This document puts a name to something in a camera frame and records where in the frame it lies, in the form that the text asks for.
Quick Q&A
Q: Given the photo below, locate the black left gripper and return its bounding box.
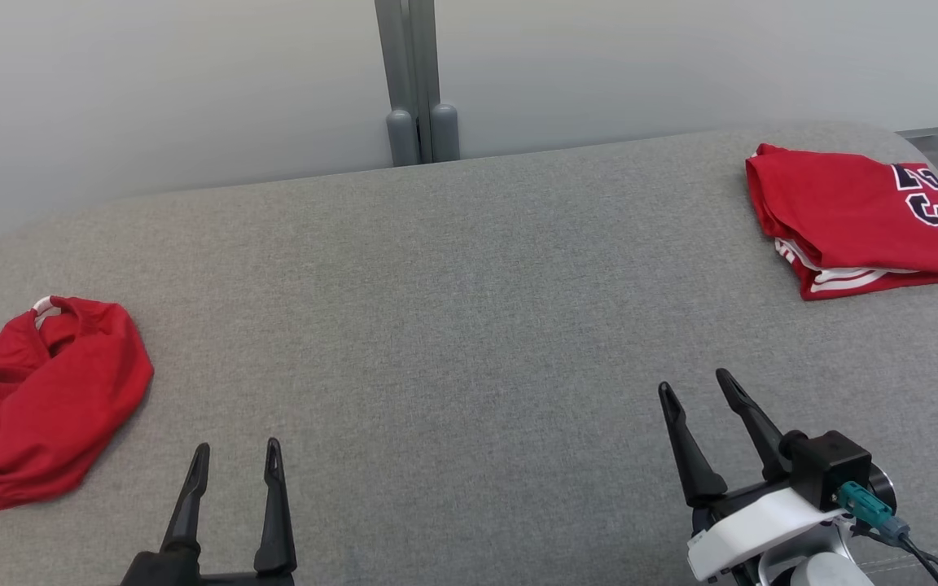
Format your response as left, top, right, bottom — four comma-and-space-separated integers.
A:
119, 438, 299, 586

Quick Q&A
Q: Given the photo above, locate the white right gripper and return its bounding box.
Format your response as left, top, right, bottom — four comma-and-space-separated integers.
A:
658, 368, 844, 583

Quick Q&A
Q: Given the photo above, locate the black cable with teal connector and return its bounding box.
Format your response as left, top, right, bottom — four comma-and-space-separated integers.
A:
835, 480, 938, 586

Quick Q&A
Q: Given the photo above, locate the grey fabric sofa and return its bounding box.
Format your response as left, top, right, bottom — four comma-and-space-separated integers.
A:
0, 122, 938, 586

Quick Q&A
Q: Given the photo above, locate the red jersey with number 23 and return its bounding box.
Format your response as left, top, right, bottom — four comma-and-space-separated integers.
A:
745, 143, 938, 276

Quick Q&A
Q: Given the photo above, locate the plain red garment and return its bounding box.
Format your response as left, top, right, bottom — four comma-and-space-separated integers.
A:
0, 295, 155, 514

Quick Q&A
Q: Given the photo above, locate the grey metal partition post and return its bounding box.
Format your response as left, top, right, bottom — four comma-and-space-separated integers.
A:
375, 0, 462, 168

